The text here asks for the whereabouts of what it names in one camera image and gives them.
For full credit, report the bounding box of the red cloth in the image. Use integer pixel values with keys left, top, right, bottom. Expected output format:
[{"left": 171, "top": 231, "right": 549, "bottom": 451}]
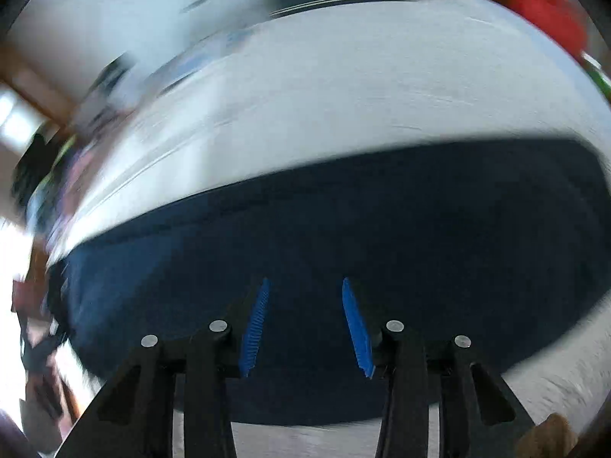
[{"left": 506, "top": 0, "right": 589, "bottom": 60}]

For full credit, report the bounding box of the brown object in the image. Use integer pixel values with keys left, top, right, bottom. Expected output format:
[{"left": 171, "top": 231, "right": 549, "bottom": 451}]
[{"left": 514, "top": 413, "right": 579, "bottom": 458}]

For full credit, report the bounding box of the dark navy garment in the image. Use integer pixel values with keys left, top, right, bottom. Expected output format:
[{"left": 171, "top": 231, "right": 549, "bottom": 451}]
[{"left": 48, "top": 137, "right": 611, "bottom": 426}]

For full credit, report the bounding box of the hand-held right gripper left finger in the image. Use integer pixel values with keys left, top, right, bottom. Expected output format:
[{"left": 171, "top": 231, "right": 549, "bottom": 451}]
[{"left": 54, "top": 277, "right": 272, "bottom": 458}]

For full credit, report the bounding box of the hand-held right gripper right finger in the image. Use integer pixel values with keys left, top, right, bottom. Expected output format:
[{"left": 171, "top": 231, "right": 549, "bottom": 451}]
[{"left": 342, "top": 277, "right": 536, "bottom": 458}]

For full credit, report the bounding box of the white bed sheet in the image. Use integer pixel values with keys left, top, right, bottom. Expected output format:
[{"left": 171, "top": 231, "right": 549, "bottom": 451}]
[{"left": 45, "top": 0, "right": 611, "bottom": 458}]

